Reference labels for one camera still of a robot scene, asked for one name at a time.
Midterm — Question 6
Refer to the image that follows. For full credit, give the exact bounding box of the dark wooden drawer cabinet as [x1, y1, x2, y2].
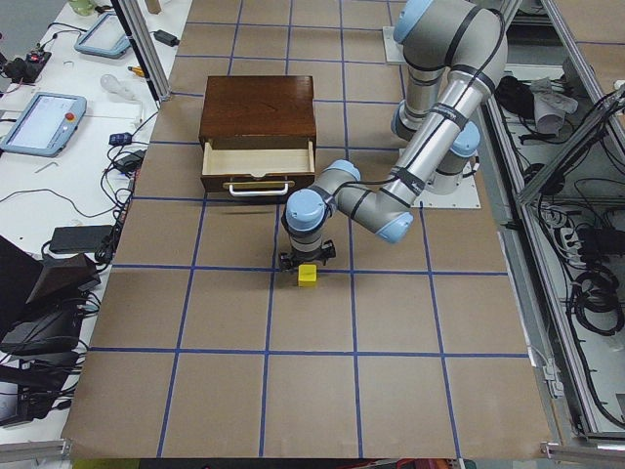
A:
[198, 75, 316, 144]

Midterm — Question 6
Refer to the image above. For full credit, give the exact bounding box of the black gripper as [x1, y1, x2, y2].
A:
[278, 239, 336, 270]

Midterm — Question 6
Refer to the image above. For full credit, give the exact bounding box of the near teach pendant tablet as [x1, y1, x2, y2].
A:
[1, 92, 87, 157]

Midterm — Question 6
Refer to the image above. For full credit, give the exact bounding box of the yellow cube block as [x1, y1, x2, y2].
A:
[298, 264, 317, 287]

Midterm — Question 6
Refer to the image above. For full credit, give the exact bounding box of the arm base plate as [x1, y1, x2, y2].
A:
[382, 26, 406, 65]
[413, 149, 481, 209]

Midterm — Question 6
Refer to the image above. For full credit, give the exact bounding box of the light wood drawer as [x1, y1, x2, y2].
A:
[200, 137, 315, 197]

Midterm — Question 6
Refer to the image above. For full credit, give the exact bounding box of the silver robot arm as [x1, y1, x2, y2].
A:
[278, 0, 508, 271]

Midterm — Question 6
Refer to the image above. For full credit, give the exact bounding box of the small blue black device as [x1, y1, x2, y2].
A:
[108, 132, 133, 147]

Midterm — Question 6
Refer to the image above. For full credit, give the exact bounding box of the aluminium frame post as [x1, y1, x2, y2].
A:
[111, 0, 171, 103]

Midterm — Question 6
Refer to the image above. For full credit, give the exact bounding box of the black power adapter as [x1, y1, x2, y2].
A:
[49, 225, 112, 254]

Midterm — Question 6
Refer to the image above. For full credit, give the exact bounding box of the far teach pendant tablet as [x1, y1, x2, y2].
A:
[74, 12, 131, 59]

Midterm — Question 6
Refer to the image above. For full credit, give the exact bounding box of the teach pendant tablet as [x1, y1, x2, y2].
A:
[1, 92, 87, 157]
[74, 12, 131, 59]

